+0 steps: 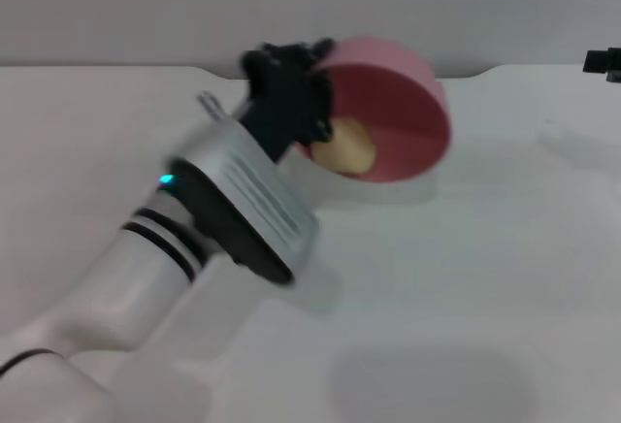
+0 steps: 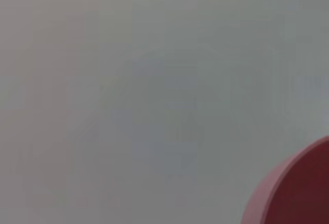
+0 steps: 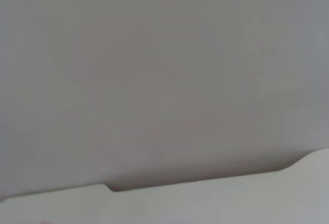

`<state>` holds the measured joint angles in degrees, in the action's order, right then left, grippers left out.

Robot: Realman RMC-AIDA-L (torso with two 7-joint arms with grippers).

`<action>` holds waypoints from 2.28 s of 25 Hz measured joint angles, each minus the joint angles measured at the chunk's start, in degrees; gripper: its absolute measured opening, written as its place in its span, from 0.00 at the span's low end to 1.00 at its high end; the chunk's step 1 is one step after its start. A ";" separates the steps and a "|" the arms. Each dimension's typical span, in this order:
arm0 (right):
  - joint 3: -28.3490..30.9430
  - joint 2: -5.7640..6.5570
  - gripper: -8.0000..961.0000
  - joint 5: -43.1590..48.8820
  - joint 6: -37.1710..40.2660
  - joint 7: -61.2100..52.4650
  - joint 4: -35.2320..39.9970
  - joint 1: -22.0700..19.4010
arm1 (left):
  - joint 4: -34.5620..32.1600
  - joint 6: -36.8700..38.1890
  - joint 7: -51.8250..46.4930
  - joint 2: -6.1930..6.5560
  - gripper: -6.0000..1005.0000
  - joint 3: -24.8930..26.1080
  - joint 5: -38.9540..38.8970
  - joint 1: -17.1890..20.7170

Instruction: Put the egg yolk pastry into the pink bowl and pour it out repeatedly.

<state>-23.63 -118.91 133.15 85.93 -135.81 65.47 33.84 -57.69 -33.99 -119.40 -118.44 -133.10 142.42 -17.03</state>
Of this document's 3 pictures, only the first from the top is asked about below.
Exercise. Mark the beige egg yolk pastry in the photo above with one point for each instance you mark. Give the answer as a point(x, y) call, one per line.
point(349, 149)

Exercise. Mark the pink plastic bowl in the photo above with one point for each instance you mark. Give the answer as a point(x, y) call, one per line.
point(412, 117)

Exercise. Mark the white and silver left robot arm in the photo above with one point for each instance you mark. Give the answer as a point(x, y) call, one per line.
point(145, 258)

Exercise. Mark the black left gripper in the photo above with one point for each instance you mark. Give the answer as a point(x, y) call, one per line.
point(281, 103)

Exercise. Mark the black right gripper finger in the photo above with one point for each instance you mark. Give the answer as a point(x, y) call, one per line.
point(601, 60)

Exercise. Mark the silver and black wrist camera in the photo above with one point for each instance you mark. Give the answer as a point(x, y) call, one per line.
point(252, 185)

